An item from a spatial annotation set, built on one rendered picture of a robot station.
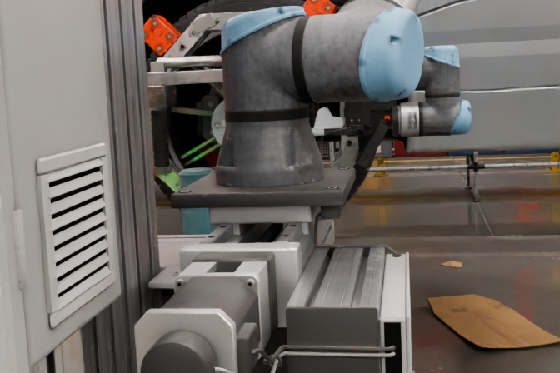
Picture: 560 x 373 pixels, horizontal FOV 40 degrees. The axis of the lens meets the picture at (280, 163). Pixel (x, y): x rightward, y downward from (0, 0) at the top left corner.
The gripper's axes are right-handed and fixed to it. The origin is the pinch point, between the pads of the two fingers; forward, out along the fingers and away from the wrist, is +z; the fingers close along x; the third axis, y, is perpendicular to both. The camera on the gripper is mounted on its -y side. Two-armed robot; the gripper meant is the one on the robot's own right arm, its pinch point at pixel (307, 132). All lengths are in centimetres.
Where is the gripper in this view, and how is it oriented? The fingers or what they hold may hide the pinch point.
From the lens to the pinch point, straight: 173.9
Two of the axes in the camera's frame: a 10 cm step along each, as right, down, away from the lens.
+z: -9.9, 0.3, 1.3
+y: -0.4, -9.9, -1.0
